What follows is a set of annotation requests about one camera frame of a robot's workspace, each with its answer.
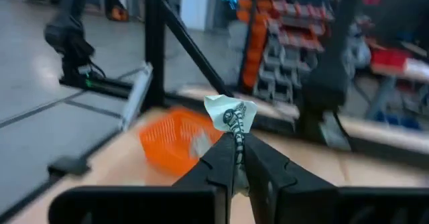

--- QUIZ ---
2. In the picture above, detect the orange plastic mesh basket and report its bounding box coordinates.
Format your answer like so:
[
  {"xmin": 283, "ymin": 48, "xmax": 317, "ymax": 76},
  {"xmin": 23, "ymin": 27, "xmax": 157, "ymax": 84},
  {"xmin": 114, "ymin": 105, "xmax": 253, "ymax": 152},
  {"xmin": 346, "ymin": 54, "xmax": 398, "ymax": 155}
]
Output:
[{"xmin": 138, "ymin": 105, "xmax": 225, "ymax": 177}]

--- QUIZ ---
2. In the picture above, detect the silver aluminium bar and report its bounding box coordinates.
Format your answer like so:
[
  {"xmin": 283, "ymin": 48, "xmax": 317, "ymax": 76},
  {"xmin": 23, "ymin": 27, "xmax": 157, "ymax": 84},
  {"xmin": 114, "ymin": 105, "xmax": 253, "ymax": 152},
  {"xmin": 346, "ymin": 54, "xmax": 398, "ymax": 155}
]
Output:
[{"xmin": 120, "ymin": 62, "xmax": 154, "ymax": 131}]

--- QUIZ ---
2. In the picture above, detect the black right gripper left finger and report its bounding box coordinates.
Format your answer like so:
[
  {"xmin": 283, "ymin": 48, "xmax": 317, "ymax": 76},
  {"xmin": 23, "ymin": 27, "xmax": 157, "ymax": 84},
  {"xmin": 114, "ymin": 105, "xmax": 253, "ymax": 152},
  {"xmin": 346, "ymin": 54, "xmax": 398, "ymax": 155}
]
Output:
[{"xmin": 48, "ymin": 132, "xmax": 238, "ymax": 224}]

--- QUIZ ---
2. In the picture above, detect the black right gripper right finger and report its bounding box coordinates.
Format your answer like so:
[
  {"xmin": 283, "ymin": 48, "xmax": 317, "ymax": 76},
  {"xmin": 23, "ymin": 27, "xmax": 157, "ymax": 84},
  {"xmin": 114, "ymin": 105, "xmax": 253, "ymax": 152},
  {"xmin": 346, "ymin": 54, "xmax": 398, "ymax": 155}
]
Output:
[{"xmin": 241, "ymin": 132, "xmax": 429, "ymax": 224}]

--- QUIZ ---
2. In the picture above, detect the black floor equipment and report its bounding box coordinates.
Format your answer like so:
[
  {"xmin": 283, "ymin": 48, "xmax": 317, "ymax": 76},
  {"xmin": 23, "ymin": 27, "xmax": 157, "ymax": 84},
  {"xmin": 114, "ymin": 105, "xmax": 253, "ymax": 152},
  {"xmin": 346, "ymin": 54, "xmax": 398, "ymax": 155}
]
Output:
[{"xmin": 43, "ymin": 0, "xmax": 135, "ymax": 99}]

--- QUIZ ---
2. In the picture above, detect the red storage box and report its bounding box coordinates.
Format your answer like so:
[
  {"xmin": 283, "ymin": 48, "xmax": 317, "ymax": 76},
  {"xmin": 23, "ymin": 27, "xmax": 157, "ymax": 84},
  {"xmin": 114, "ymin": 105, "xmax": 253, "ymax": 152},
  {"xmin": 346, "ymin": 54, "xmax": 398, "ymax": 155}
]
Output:
[{"xmin": 368, "ymin": 48, "xmax": 429, "ymax": 84}]

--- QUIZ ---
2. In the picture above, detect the person's shoe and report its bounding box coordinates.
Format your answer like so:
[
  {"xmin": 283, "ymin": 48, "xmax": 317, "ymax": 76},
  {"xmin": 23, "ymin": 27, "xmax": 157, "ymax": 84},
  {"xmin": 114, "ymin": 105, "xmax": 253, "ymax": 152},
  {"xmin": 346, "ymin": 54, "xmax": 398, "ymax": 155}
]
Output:
[{"xmin": 104, "ymin": 0, "xmax": 130, "ymax": 22}]

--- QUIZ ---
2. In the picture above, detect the parts bin rack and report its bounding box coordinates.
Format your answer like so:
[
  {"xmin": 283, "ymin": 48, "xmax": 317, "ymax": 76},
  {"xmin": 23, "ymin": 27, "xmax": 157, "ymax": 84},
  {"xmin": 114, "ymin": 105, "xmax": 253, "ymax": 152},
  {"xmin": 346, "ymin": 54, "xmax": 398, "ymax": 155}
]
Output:
[{"xmin": 236, "ymin": 0, "xmax": 338, "ymax": 106}]

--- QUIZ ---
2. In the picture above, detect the stevia sweetener packet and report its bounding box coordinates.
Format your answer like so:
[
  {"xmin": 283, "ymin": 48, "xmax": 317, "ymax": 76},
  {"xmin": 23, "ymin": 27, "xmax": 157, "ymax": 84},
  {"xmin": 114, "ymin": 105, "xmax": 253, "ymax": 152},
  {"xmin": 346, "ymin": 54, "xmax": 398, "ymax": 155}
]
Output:
[{"xmin": 203, "ymin": 95, "xmax": 258, "ymax": 198}]

